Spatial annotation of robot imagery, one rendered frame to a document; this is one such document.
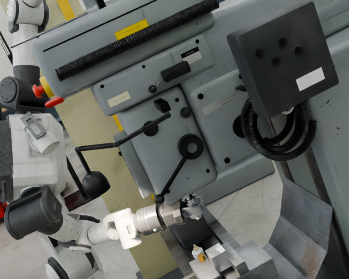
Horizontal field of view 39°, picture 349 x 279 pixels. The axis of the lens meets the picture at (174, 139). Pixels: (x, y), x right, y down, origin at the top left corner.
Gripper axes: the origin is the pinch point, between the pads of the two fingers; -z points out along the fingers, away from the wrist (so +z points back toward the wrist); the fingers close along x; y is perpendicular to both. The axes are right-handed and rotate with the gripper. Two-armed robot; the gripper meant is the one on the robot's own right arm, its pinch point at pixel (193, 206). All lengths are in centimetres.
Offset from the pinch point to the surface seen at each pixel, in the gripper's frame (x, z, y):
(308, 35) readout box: -22, -46, -43
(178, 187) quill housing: -10.4, -0.6, -12.1
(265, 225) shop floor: 182, -1, 124
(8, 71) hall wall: 802, 427, -12
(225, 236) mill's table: 27.7, -0.2, 30.2
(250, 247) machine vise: 4.2, -11.3, 23.0
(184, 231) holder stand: 27.4, 13.8, 22.8
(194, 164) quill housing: -7.9, -7.1, -16.3
